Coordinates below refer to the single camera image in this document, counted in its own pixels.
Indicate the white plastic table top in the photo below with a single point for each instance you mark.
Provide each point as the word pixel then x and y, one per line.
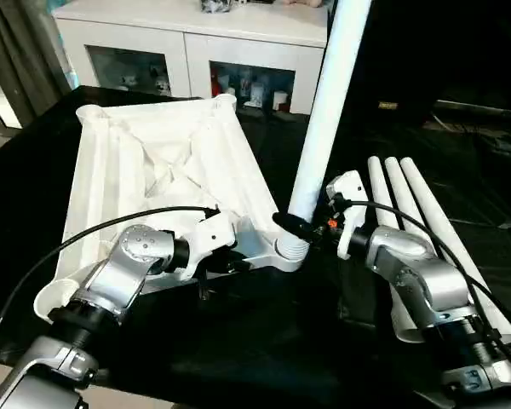
pixel 153 170

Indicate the white plastic table leg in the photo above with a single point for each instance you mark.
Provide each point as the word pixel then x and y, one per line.
pixel 381 196
pixel 404 200
pixel 328 111
pixel 443 230

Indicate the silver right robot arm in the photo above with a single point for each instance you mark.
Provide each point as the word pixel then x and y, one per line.
pixel 434 298

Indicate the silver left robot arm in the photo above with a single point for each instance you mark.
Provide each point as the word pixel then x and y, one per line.
pixel 94 307

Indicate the black mat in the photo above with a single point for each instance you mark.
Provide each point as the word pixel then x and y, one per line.
pixel 264 349

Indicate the black furniture with gold label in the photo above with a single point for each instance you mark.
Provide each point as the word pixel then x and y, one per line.
pixel 443 51

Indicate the white cabinet with glass doors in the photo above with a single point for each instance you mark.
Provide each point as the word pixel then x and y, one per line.
pixel 187 34

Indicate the grey curtain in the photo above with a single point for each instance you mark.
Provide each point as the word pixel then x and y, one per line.
pixel 21 60

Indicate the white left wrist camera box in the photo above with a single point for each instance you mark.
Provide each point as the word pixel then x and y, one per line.
pixel 211 239

